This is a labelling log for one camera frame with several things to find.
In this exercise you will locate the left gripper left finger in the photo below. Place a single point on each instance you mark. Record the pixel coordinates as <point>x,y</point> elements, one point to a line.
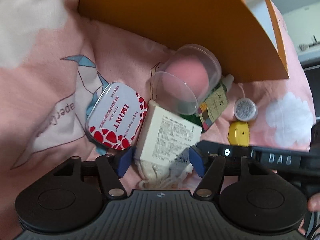
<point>74,194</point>

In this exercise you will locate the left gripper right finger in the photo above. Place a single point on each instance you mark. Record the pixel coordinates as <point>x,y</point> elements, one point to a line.
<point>250,197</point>

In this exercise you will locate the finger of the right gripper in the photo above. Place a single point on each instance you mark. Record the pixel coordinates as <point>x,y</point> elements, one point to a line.
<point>272,158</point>

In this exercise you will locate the white box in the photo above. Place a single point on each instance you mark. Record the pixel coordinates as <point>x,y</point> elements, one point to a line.
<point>161,153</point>

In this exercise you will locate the person's right hand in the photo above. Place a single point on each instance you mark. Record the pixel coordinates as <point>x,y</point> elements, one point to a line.
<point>314,203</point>

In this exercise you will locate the small yellow plastic object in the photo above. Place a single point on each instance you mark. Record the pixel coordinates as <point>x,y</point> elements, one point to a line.
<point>238,134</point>

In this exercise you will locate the small round silver tin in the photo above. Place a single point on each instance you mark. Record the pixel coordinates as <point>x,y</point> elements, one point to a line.
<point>245,110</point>

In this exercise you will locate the small green labelled bottle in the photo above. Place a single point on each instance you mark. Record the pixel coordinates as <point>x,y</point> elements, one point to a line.
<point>213,105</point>

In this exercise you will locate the red white mint tin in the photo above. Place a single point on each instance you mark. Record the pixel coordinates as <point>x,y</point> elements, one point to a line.
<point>117,116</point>

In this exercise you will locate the clear case with pink sponge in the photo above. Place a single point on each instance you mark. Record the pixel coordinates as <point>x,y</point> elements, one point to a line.
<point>186,79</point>

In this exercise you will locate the pink cloud print duvet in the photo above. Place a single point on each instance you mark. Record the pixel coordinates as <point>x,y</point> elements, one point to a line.
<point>53,61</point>

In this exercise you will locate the orange cardboard storage box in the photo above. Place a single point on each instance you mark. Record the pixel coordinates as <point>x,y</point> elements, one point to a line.
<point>244,35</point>

